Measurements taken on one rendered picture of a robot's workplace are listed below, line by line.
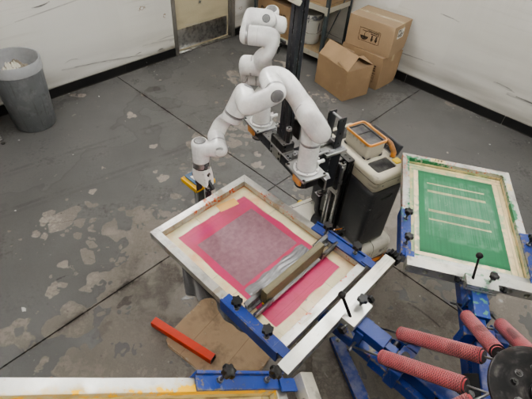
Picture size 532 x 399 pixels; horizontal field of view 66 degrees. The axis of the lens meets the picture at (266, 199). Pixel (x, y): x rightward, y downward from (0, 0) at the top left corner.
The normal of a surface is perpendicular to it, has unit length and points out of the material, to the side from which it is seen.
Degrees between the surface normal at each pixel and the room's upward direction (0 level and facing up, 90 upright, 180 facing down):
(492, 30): 90
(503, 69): 90
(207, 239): 0
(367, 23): 89
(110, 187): 0
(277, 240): 0
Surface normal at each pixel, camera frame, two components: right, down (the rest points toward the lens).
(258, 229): 0.06, -0.72
